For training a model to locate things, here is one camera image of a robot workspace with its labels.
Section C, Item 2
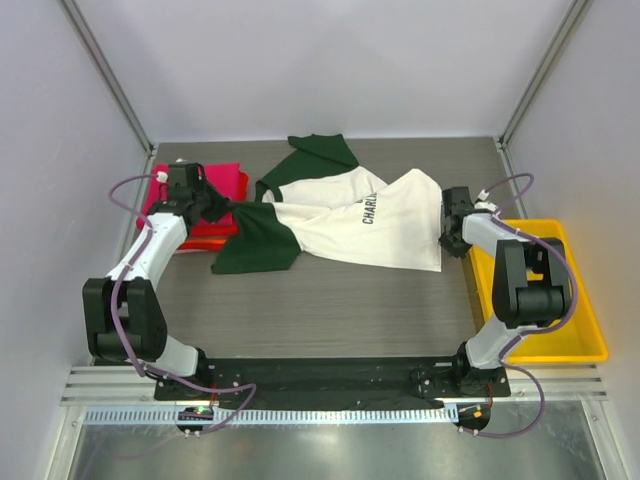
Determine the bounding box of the white and green raglan t-shirt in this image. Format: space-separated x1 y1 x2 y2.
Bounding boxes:
211 134 442 275

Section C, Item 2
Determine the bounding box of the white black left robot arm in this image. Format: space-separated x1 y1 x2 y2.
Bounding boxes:
82 161 233 387

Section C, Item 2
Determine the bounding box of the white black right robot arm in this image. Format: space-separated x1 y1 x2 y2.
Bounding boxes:
439 187 576 395

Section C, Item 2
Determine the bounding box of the folded red t-shirt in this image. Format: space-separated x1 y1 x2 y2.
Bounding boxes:
143 163 249 237

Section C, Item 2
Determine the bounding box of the folded orange t-shirt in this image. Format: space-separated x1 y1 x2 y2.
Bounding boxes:
178 237 229 252

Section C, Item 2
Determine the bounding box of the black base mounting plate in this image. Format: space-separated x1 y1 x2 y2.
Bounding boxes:
188 354 511 402

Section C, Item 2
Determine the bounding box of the yellow plastic bin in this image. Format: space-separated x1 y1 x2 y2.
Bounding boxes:
467 218 611 365

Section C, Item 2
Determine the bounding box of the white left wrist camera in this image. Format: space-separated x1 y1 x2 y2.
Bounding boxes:
152 171 169 184

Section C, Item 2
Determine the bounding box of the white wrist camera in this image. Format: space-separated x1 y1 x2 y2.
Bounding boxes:
152 171 169 184
474 190 498 213

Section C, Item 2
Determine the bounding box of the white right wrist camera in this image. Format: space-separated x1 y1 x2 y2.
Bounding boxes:
474 190 498 213

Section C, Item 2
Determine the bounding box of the white slotted cable duct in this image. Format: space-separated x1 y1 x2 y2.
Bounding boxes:
83 404 458 426

